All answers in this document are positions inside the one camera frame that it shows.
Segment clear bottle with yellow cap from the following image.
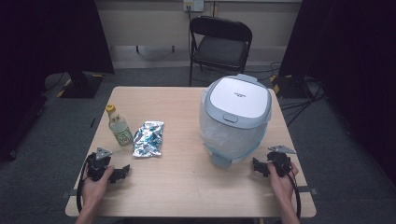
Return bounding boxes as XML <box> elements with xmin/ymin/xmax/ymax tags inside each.
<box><xmin>105</xmin><ymin>104</ymin><xmax>135</xmax><ymax>147</ymax></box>

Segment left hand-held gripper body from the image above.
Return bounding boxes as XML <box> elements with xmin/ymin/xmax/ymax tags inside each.
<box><xmin>86</xmin><ymin>147</ymin><xmax>114</xmax><ymax>183</ymax></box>

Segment black folding chair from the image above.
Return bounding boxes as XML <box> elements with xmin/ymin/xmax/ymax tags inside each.
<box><xmin>188</xmin><ymin>15</ymin><xmax>253</xmax><ymax>88</ymax></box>

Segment black wall socket cable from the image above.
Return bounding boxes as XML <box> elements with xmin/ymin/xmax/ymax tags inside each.
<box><xmin>186</xmin><ymin>5</ymin><xmax>192</xmax><ymax>54</ymax></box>

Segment person's left hand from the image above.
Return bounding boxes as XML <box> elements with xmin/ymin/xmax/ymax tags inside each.
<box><xmin>80</xmin><ymin>165</ymin><xmax>116</xmax><ymax>210</ymax></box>

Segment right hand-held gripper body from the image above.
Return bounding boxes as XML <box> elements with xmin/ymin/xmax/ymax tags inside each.
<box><xmin>266</xmin><ymin>145</ymin><xmax>298</xmax><ymax>178</ymax></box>

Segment person's right hand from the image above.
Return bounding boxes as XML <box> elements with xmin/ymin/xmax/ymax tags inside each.
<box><xmin>267</xmin><ymin>161</ymin><xmax>300</xmax><ymax>204</ymax></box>

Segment silver foil snack packet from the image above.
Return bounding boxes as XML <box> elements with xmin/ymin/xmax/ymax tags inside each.
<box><xmin>132</xmin><ymin>120</ymin><xmax>165</xmax><ymax>159</ymax></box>

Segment grey table bracket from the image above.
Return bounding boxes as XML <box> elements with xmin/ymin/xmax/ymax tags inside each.
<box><xmin>296</xmin><ymin>185</ymin><xmax>319</xmax><ymax>196</ymax></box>
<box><xmin>60</xmin><ymin>189</ymin><xmax>78</xmax><ymax>200</ymax></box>

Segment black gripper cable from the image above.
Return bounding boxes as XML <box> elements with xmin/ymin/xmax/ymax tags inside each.
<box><xmin>76</xmin><ymin>152</ymin><xmax>95</xmax><ymax>215</ymax></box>
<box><xmin>284</xmin><ymin>164</ymin><xmax>303</xmax><ymax>219</ymax></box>

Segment grey lidded trash bin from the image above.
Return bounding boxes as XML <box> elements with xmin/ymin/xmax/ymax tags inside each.
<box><xmin>199</xmin><ymin>73</ymin><xmax>273</xmax><ymax>170</ymax></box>

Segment white wall socket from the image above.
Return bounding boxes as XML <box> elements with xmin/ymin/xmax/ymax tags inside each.
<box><xmin>182</xmin><ymin>0</ymin><xmax>205</xmax><ymax>13</ymax></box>

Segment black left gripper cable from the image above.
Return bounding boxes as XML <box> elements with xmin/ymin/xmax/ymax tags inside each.
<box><xmin>76</xmin><ymin>152</ymin><xmax>95</xmax><ymax>215</ymax></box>

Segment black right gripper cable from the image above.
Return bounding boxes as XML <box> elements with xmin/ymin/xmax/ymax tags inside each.
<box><xmin>284</xmin><ymin>164</ymin><xmax>303</xmax><ymax>219</ymax></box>

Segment black floor cables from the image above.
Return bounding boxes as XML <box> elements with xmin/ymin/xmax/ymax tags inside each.
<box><xmin>242</xmin><ymin>61</ymin><xmax>329</xmax><ymax>128</ymax></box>

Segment black curtain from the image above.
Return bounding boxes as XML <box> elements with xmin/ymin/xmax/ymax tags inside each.
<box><xmin>0</xmin><ymin>0</ymin><xmax>115</xmax><ymax>163</ymax></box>
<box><xmin>277</xmin><ymin>0</ymin><xmax>396</xmax><ymax>188</ymax></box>

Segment black stand base striped tape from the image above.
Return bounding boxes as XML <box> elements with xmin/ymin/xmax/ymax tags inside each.
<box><xmin>268</xmin><ymin>74</ymin><xmax>310</xmax><ymax>100</ymax></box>
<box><xmin>55</xmin><ymin>71</ymin><xmax>106</xmax><ymax>100</ymax></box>

